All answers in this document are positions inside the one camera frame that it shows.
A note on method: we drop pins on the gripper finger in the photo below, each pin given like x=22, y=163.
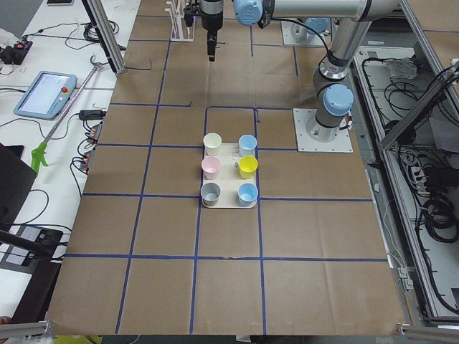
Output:
x=210, y=45
x=215, y=43

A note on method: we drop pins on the white ikea cup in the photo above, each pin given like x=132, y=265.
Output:
x=212, y=143

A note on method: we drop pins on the light blue cup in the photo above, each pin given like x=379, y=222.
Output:
x=247, y=194
x=247, y=144

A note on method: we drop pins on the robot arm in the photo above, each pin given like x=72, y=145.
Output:
x=334, y=98
x=311, y=31

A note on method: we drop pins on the pink cup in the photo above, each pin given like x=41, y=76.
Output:
x=211, y=166

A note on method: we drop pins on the yellow cup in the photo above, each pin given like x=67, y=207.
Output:
x=247, y=167

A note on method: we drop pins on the grey cup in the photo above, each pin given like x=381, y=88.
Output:
x=210, y=193

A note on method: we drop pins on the cream bunny tray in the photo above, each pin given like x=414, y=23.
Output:
x=229, y=179

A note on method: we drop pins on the black power adapter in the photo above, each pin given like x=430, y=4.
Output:
x=95, y=114

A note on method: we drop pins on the blue teach pendant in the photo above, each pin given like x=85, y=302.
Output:
x=46, y=96

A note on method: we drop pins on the black red electronics box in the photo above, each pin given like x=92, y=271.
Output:
x=14, y=55

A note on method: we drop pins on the black monitor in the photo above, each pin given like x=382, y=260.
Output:
x=17, y=179

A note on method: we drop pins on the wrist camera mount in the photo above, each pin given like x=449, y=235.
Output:
x=190, y=11

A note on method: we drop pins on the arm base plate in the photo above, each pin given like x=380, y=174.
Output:
x=287, y=37
x=311, y=137

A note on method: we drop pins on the aluminium frame post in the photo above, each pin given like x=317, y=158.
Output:
x=99, y=20

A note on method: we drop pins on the green handled reacher grabber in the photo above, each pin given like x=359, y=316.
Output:
x=38, y=153

